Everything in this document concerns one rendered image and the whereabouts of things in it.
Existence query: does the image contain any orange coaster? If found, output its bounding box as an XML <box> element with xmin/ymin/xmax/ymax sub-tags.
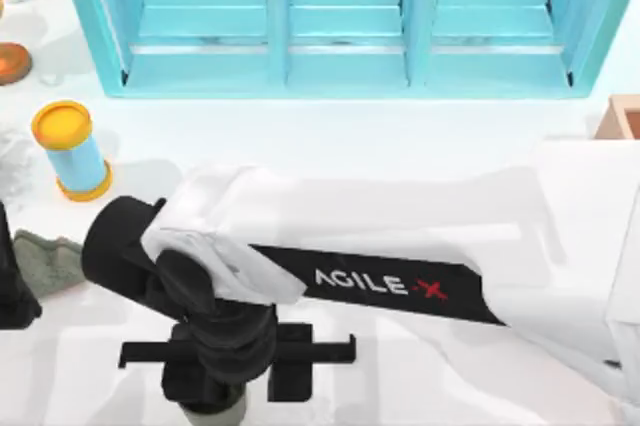
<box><xmin>0</xmin><ymin>42</ymin><xmax>34</xmax><ymax>87</ymax></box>

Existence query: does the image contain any grey-green cloth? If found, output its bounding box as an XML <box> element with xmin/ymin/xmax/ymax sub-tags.
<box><xmin>13</xmin><ymin>228</ymin><xmax>87</xmax><ymax>300</ymax></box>

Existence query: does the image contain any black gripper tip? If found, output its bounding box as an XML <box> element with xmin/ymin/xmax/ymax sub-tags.
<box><xmin>0</xmin><ymin>199</ymin><xmax>43</xmax><ymax>333</ymax></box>

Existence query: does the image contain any light blue rack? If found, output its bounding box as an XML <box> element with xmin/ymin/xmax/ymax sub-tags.
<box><xmin>55</xmin><ymin>0</ymin><xmax>640</xmax><ymax>100</ymax></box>

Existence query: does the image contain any blue and yellow can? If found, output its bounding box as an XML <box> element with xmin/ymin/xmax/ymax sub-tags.
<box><xmin>30</xmin><ymin>100</ymin><xmax>113</xmax><ymax>203</ymax></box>

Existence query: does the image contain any grey cylinder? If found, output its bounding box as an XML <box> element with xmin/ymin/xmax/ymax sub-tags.
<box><xmin>183</xmin><ymin>385</ymin><xmax>247</xmax><ymax>426</ymax></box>

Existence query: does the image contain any salmon-coloured box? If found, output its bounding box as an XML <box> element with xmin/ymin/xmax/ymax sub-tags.
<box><xmin>593</xmin><ymin>93</ymin><xmax>640</xmax><ymax>141</ymax></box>

